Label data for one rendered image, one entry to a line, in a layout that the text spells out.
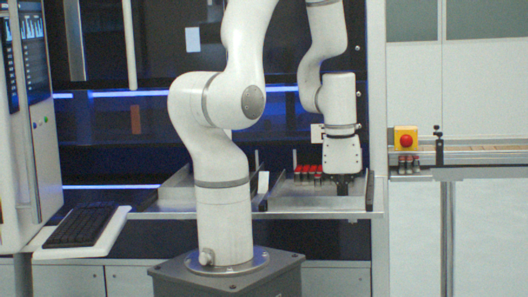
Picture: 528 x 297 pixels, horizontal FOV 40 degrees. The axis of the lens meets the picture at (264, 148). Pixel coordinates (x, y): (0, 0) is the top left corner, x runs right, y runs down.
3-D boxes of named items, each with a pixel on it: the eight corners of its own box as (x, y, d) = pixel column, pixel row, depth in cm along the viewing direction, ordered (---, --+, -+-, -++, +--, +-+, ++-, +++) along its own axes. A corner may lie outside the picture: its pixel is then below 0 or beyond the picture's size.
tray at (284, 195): (284, 180, 228) (284, 168, 228) (368, 178, 224) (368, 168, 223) (267, 209, 195) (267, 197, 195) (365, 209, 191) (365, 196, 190)
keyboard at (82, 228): (75, 209, 234) (75, 202, 234) (119, 207, 234) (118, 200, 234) (41, 249, 195) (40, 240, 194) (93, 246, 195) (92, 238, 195)
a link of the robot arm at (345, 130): (358, 119, 193) (359, 131, 194) (325, 121, 194) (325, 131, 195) (357, 125, 185) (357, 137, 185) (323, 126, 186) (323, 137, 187)
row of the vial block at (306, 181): (294, 184, 221) (293, 170, 220) (353, 184, 218) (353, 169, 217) (293, 186, 219) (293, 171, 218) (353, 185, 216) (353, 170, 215)
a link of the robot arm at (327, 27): (276, 5, 184) (297, 116, 194) (327, 2, 174) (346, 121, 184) (297, -4, 190) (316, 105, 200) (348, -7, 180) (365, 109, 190)
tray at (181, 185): (188, 172, 245) (187, 162, 244) (264, 171, 241) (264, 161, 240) (158, 199, 212) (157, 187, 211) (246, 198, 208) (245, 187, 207)
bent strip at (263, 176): (260, 190, 216) (258, 171, 215) (270, 190, 216) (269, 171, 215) (251, 203, 203) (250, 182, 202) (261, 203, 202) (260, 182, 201)
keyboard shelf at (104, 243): (47, 217, 237) (46, 209, 236) (132, 212, 237) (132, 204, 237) (2, 264, 193) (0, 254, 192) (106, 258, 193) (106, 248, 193)
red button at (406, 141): (399, 145, 224) (399, 133, 223) (412, 145, 224) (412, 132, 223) (399, 148, 221) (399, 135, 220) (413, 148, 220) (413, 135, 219)
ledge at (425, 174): (389, 172, 240) (389, 166, 240) (429, 171, 238) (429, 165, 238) (390, 182, 227) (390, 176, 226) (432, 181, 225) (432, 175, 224)
